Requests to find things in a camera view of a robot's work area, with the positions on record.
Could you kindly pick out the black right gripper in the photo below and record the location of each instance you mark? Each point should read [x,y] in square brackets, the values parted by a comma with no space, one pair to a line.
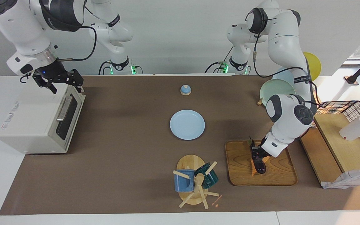
[56,75]

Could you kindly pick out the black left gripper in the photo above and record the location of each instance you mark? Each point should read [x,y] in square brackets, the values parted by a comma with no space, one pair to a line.
[261,151]

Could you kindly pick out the dark purple eggplant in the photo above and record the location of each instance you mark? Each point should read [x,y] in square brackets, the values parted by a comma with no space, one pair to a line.
[260,168]

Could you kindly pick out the glass oven door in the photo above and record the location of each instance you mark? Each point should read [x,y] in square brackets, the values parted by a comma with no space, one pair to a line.
[69,122]

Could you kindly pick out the light blue plate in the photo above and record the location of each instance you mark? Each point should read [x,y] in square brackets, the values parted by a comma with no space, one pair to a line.
[283,76]
[187,125]

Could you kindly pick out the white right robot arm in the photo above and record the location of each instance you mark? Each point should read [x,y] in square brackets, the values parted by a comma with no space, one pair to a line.
[20,28]

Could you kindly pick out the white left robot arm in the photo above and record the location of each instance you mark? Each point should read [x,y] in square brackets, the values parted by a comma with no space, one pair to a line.
[284,50]

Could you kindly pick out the cream toaster oven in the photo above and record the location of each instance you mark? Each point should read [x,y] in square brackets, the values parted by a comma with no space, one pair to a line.
[27,109]

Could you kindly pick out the rectangular wooden tray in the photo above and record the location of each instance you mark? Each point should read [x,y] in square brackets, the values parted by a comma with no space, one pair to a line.
[280,172]

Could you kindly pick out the dark green mug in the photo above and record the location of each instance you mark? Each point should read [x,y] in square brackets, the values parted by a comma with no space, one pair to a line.
[211,178]

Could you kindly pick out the wooden plate rack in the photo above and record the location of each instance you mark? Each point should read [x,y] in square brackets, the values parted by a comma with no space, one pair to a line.
[259,102]

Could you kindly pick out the wooden mug tree stand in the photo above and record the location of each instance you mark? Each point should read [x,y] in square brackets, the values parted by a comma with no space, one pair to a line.
[191,162]

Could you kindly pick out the pale green plate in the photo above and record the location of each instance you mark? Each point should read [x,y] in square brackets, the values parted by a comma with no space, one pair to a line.
[275,89]

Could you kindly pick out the blue mug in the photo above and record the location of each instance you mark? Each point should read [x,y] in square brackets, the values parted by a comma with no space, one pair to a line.
[183,182]

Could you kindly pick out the wooden stepped shelf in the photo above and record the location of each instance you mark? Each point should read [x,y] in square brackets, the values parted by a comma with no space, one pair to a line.
[345,147]

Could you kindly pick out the white marbled panel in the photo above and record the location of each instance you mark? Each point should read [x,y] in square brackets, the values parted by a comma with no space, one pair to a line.
[348,180]

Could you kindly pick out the white tumbler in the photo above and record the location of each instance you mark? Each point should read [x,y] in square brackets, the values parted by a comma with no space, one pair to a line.
[353,129]

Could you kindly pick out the blue service bell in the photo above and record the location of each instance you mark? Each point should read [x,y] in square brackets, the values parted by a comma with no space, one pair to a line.
[185,90]

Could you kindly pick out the yellow plate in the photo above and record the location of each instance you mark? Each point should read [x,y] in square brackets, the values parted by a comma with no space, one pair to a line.
[314,65]

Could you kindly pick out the brown table mat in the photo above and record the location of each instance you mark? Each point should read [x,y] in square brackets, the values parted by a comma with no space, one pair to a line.
[136,175]

